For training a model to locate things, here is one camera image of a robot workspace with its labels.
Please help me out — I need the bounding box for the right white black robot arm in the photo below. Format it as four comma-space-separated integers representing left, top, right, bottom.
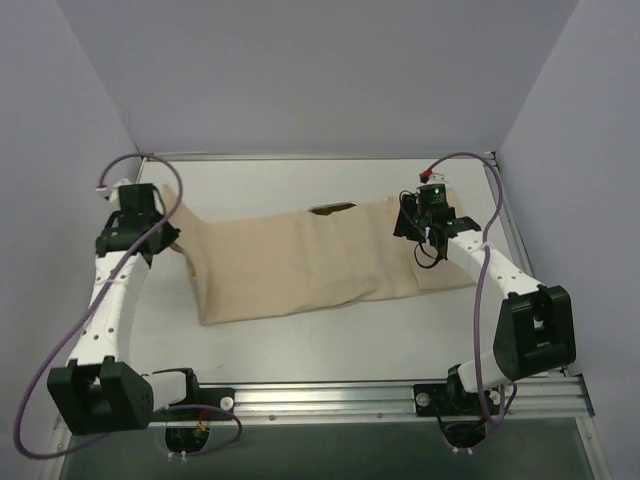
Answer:
394, 183, 577, 413

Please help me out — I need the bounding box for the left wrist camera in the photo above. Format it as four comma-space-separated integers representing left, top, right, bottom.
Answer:
95, 178, 131, 210

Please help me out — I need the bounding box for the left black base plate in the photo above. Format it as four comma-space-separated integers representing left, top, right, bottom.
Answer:
151, 385, 236, 422

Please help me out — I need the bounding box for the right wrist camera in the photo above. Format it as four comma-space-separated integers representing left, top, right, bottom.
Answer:
419, 169, 449, 185

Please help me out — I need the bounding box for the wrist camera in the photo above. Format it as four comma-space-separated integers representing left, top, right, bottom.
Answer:
419, 169, 449, 185
95, 178, 131, 210

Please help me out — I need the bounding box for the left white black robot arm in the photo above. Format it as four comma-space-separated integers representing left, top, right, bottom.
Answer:
47, 183, 202, 435

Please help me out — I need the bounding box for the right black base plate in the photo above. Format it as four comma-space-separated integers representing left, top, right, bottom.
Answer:
412, 383, 483, 418

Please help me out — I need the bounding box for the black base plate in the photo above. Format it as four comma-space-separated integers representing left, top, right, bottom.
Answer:
412, 383, 483, 418
151, 385, 236, 422

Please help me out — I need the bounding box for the aluminium front rail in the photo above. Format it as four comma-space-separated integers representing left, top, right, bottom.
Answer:
49, 377, 596, 431

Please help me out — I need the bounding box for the beige cloth wrap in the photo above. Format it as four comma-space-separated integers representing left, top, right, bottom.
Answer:
161, 185, 473, 326

